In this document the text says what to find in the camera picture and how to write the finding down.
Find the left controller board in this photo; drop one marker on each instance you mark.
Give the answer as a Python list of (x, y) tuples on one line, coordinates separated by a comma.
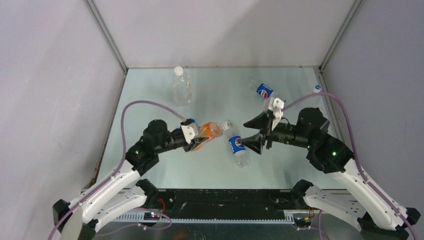
[(151, 216)]

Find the grey aluminium frame rail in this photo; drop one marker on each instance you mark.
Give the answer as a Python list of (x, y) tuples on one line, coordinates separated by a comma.
[(334, 111)]

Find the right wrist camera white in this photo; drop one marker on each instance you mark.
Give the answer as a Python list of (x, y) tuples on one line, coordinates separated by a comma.
[(276, 106)]

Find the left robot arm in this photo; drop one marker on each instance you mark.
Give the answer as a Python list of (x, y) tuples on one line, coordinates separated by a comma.
[(123, 189)]

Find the Pepsi bottle blue label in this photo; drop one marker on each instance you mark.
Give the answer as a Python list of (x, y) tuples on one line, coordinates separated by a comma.
[(263, 90)]

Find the cream label clear bottle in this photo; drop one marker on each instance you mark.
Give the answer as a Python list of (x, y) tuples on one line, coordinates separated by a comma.
[(182, 90)]

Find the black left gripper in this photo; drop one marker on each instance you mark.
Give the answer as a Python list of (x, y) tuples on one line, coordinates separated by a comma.
[(193, 143)]

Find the controller board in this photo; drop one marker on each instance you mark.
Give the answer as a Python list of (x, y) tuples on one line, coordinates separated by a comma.
[(151, 216), (302, 223)]

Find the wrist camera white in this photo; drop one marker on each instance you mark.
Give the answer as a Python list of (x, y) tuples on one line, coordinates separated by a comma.
[(190, 130), (276, 106)]

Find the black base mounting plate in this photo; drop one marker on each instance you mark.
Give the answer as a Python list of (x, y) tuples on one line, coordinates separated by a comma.
[(224, 204)]

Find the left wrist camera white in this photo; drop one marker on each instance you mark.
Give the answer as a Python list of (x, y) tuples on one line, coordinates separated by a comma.
[(190, 130)]

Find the white bottle cap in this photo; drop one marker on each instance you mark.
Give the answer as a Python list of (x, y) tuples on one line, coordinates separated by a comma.
[(226, 125), (317, 88), (178, 71)]

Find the right controller board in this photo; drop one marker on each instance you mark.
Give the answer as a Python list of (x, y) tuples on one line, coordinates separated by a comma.
[(302, 223)]

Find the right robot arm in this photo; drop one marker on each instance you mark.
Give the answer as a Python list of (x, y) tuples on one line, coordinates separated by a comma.
[(373, 213)]

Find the clear unlabelled plastic bottle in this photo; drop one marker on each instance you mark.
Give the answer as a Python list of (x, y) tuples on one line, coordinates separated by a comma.
[(315, 98)]

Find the orange label plastic bottle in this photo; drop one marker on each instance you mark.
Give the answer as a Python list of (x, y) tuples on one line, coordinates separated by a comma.
[(211, 130)]

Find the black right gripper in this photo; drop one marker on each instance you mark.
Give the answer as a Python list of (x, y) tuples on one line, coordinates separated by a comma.
[(263, 122)]

